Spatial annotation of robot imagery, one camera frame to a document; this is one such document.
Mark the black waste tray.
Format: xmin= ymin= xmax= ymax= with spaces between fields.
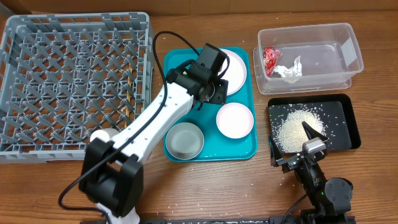
xmin=268 ymin=94 xmax=361 ymax=152

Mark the clear plastic bin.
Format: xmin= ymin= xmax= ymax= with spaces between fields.
xmin=253 ymin=23 xmax=364 ymax=95

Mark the white tissue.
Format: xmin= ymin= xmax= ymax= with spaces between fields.
xmin=274 ymin=55 xmax=302 ymax=83

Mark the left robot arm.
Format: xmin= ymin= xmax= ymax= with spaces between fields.
xmin=79 ymin=44 xmax=230 ymax=223

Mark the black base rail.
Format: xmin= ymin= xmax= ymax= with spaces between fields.
xmin=80 ymin=217 xmax=355 ymax=224

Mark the wooden chopstick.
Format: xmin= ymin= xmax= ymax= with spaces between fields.
xmin=125 ymin=62 xmax=136 ymax=121

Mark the grey dishwasher rack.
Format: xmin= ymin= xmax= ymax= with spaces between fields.
xmin=1 ymin=12 xmax=155 ymax=164

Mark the pile of rice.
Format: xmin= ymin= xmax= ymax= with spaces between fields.
xmin=273 ymin=110 xmax=326 ymax=153

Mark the small white plate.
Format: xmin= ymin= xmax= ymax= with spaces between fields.
xmin=216 ymin=103 xmax=254 ymax=139

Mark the small white cup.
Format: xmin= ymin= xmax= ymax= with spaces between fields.
xmin=90 ymin=128 xmax=119 ymax=142

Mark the grey metal bowl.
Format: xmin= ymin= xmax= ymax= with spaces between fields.
xmin=165 ymin=123 xmax=205 ymax=160

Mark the large white plate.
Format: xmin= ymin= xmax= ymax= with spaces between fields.
xmin=221 ymin=49 xmax=247 ymax=96

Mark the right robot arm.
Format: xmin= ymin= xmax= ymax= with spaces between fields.
xmin=269 ymin=121 xmax=356 ymax=224

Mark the red snack wrapper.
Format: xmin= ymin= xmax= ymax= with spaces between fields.
xmin=263 ymin=46 xmax=281 ymax=78

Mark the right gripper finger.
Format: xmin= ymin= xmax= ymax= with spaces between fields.
xmin=268 ymin=135 xmax=283 ymax=162
xmin=302 ymin=121 xmax=328 ymax=142

